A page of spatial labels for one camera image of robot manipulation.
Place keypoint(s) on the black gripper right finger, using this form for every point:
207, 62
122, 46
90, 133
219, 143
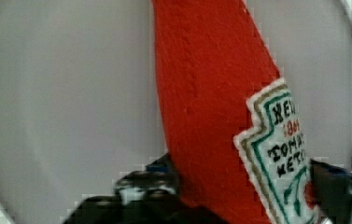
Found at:
333, 189

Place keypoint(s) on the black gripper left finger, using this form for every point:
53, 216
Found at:
150, 196

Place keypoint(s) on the red plush ketchup bottle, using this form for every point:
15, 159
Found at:
231, 127

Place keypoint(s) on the grey round plate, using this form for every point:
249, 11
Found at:
78, 100

